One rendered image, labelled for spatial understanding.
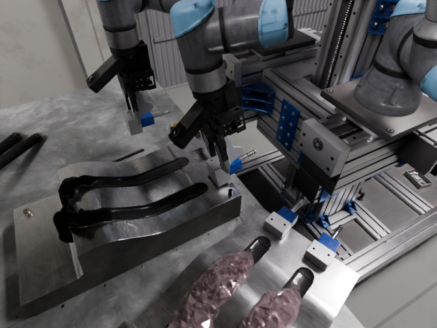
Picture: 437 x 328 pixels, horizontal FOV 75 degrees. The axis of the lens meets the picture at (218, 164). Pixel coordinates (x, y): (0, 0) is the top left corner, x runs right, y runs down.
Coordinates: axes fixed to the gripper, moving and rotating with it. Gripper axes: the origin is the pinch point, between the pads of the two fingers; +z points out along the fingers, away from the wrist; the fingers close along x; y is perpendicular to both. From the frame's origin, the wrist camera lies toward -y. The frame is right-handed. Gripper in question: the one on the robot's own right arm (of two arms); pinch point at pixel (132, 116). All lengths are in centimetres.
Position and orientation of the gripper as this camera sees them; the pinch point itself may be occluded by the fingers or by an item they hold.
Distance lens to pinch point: 87.4
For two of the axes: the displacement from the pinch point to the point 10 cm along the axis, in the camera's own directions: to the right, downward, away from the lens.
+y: 8.7, -3.5, 3.5
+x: -5.0, -6.1, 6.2
